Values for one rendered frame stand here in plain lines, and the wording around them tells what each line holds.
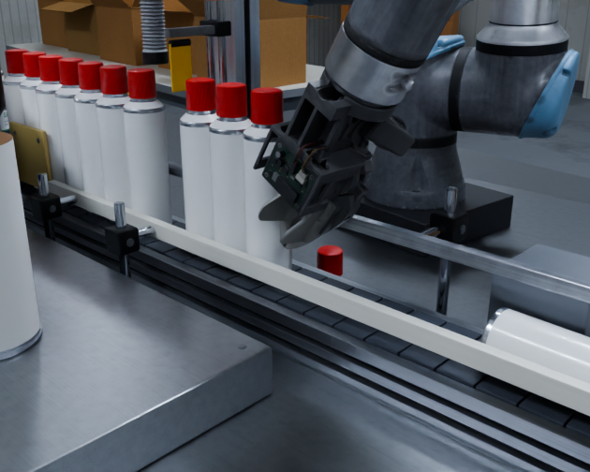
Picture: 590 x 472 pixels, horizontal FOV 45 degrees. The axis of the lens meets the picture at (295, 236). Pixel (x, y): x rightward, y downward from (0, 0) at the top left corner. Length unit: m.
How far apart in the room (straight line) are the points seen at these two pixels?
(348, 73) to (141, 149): 0.38
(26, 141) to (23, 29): 5.51
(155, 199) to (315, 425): 0.40
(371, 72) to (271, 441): 0.32
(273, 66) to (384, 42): 2.09
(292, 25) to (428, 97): 1.75
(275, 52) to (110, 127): 1.77
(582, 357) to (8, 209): 0.48
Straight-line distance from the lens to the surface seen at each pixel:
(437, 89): 0.99
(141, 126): 0.89
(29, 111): 1.12
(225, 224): 0.79
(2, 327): 0.67
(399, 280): 0.91
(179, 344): 0.67
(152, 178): 0.91
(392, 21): 0.57
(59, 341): 0.70
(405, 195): 1.02
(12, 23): 6.58
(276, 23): 2.66
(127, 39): 3.37
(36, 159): 1.11
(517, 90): 0.96
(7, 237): 0.65
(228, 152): 0.77
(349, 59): 0.59
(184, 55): 0.86
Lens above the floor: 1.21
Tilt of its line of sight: 21 degrees down
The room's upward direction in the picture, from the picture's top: straight up
